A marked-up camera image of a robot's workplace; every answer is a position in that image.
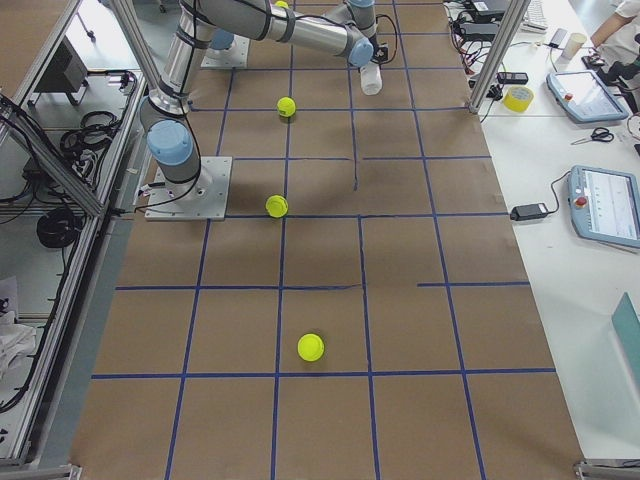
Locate coiled black cables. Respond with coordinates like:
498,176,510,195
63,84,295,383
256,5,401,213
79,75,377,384
36,207,81,249

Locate person at desk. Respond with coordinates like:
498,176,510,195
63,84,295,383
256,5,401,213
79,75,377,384
591,0,639,67

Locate blue teach pendant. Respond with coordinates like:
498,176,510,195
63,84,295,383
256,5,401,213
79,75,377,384
546,70,628,123
567,165,639,249

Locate aluminium frame post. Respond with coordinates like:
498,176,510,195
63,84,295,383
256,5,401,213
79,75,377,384
468,0,530,114

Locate tennis ball under gripper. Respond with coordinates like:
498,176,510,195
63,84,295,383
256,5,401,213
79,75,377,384
276,96,297,118

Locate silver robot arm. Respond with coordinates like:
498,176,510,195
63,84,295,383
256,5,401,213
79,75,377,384
198,1,375,56
140,1,378,185

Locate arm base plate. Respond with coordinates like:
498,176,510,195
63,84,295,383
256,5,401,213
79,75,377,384
201,35,250,69
144,156,232,221

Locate yellow tape roll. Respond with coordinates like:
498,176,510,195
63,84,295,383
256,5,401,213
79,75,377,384
503,85,534,113

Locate far tennis ball near edge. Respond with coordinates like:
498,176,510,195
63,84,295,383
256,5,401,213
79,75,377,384
297,333,325,362

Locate near blue teach pendant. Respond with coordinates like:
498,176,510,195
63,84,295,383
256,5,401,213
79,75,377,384
567,165,639,249

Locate tennis ball near base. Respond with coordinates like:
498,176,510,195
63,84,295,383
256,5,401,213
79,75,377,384
265,195,289,218

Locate black power adapter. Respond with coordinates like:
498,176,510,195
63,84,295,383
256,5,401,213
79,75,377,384
509,203,549,221

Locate far blue teach pendant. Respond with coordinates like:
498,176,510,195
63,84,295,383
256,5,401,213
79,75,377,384
546,70,628,123

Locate black scissors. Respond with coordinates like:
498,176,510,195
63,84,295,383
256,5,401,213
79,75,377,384
571,127,615,146

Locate Wilson tennis ball can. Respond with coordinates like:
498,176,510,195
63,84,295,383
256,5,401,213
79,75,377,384
359,62,383,96

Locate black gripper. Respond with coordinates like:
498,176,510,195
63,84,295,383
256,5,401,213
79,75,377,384
371,43,390,64

